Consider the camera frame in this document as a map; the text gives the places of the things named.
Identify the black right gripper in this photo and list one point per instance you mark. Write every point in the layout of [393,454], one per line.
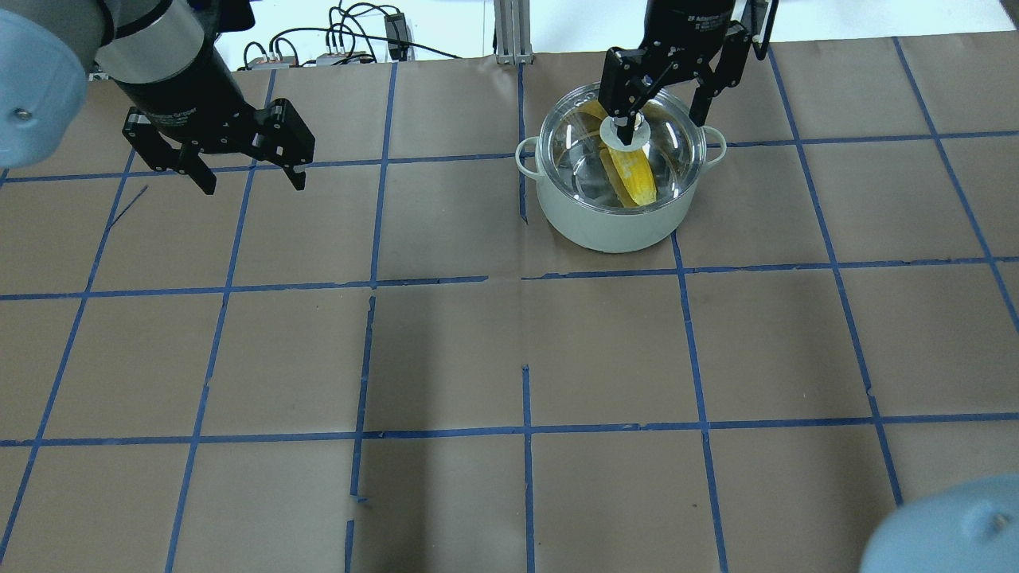
[689,22]

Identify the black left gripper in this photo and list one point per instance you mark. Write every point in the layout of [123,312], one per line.
[185,89]

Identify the yellow corn cob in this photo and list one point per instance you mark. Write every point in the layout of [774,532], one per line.
[629,174]

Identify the clear glass pot lid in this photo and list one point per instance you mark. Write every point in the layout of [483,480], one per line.
[679,152]

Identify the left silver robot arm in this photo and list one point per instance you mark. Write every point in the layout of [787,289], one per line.
[162,55]

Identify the pale green steel pot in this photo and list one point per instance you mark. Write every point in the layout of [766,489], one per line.
[599,231]

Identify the small electronics board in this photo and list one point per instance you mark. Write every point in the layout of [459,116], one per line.
[272,61]

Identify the aluminium frame post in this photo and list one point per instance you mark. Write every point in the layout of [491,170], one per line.
[512,32]

